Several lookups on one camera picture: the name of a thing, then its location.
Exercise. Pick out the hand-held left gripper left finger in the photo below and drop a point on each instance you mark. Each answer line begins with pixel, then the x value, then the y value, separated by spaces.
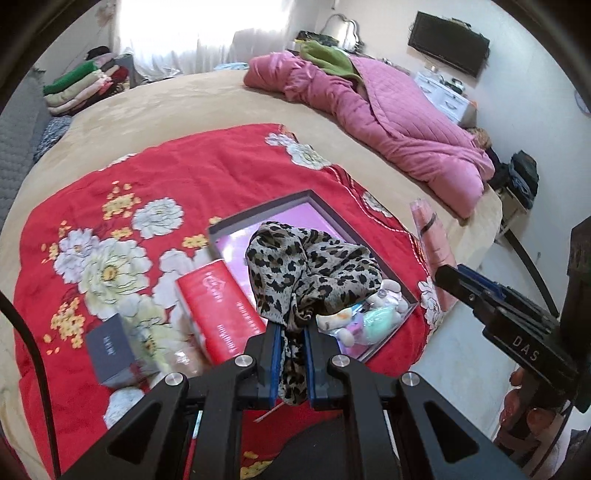
pixel 277 360

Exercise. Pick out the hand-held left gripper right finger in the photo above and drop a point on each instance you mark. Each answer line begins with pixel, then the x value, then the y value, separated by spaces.
pixel 310 369

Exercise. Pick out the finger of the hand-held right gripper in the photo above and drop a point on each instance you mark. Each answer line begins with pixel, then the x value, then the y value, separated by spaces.
pixel 461 290
pixel 489 279

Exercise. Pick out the leopard print scarf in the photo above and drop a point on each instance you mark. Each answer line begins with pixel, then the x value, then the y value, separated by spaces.
pixel 295 267

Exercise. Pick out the shallow grey cardboard box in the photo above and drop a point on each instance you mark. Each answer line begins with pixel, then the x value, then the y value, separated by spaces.
pixel 258 214

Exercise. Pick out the person's right hand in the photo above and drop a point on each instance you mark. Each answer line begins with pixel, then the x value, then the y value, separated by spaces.
pixel 517 406

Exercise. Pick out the pink plastic packet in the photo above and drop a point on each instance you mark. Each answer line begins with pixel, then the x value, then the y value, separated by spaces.
pixel 434 244

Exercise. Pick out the teddy bear in purple dress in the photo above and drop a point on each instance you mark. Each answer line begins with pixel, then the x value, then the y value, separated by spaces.
pixel 334 319

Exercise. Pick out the red and white box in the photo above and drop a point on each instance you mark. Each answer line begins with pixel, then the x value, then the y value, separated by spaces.
pixel 221 314

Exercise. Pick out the mint green plush toy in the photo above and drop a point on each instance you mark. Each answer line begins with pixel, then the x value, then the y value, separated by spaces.
pixel 383 323

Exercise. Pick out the black bag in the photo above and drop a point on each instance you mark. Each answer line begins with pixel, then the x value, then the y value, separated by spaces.
pixel 524 175

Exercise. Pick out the small grey box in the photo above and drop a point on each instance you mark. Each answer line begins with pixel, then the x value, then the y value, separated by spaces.
pixel 111 346

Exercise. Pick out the pink quilt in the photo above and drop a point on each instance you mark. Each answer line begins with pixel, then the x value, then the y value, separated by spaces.
pixel 406 120

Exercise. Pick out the white dresser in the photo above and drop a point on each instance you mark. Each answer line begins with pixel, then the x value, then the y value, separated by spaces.
pixel 443 94

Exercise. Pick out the red floral blanket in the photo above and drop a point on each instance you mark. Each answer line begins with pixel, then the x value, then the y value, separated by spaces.
pixel 207 157

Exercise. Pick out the black flat television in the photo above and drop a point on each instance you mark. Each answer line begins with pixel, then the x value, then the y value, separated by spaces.
pixel 450 41

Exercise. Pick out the green cloth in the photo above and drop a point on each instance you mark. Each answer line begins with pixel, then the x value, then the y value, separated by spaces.
pixel 328 60

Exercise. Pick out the beige bed sheet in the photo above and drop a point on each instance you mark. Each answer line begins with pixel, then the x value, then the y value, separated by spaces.
pixel 184 101

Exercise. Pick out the silver framed mirror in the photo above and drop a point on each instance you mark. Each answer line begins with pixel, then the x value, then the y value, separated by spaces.
pixel 339 30

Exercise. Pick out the dark patterned cloth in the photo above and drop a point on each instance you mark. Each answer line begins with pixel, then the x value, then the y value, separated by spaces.
pixel 53 134

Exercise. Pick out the white curtain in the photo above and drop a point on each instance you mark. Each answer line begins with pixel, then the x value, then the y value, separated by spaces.
pixel 184 37

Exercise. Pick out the stack of folded clothes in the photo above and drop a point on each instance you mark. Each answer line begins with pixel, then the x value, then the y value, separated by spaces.
pixel 78 87

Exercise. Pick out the grey quilted mat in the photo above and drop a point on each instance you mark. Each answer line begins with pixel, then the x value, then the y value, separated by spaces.
pixel 18 138

